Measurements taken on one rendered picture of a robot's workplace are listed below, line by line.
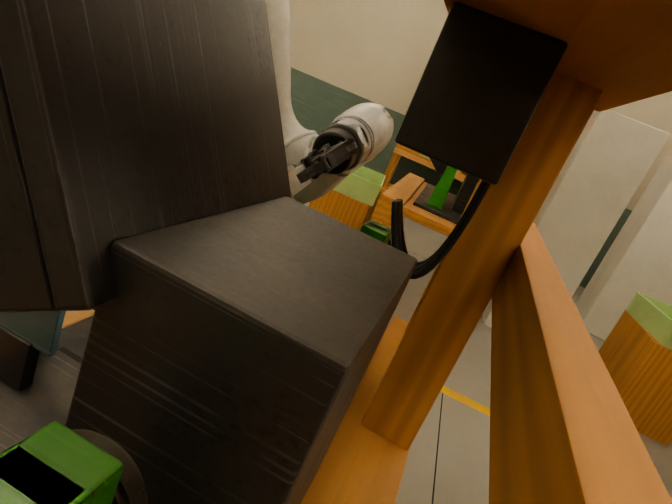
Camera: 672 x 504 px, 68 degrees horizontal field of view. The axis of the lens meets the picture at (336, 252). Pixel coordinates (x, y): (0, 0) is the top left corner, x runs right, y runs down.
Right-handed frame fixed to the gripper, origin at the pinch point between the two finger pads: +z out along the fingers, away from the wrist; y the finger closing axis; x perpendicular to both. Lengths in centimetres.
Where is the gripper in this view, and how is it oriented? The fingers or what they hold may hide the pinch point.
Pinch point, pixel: (286, 185)
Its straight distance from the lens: 72.8
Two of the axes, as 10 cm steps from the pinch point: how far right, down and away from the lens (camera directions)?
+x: 4.5, 8.6, 2.4
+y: 8.1, -2.7, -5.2
